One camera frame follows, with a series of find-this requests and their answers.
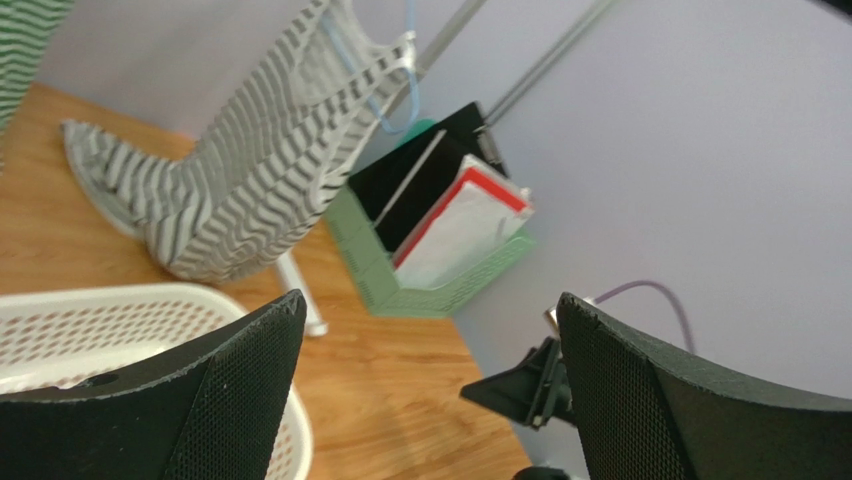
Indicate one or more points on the green file organizer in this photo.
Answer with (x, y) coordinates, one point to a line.
(373, 272)

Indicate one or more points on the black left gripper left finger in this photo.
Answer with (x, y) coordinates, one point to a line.
(220, 406)

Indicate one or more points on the white perforated laundry basket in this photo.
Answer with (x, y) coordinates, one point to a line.
(58, 339)

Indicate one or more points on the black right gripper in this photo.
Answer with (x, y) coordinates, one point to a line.
(530, 394)

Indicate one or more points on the white metal clothes rack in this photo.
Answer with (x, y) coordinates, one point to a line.
(286, 267)

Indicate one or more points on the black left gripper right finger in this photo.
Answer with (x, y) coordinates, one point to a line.
(646, 409)

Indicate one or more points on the green white striped tank top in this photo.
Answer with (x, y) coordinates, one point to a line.
(27, 27)

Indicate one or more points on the black white striped tank top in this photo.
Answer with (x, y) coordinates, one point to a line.
(267, 167)

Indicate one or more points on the black clipboard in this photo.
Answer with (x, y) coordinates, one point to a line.
(468, 127)

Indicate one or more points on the black folder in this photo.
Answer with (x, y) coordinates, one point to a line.
(398, 190)

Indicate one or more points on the red white folder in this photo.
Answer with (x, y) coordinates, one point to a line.
(473, 218)

